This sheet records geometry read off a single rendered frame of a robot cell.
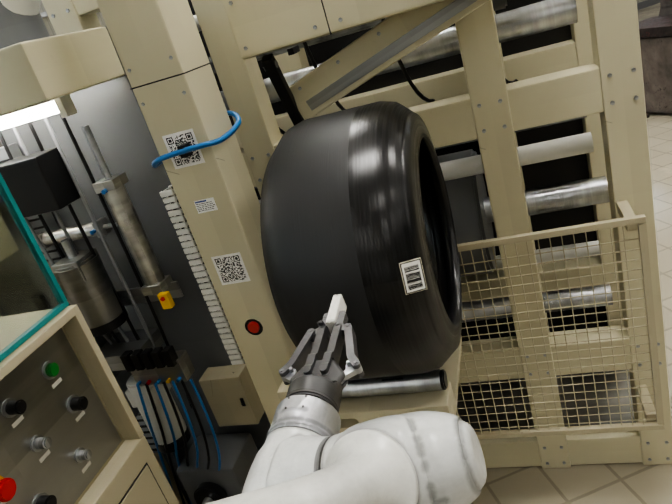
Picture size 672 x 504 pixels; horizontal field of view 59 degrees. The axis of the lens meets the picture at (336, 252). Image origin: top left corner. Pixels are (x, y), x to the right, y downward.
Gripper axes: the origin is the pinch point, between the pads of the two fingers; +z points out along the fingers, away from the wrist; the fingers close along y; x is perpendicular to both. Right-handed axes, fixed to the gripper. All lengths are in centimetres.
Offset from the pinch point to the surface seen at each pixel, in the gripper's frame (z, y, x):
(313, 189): 21.8, 4.5, -12.4
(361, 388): 19.2, 10.1, 37.1
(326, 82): 75, 12, -16
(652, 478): 63, -55, 136
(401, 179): 23.7, -11.3, -9.8
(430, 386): 18.8, -5.5, 38.0
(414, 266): 13.0, -11.5, 2.0
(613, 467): 68, -44, 137
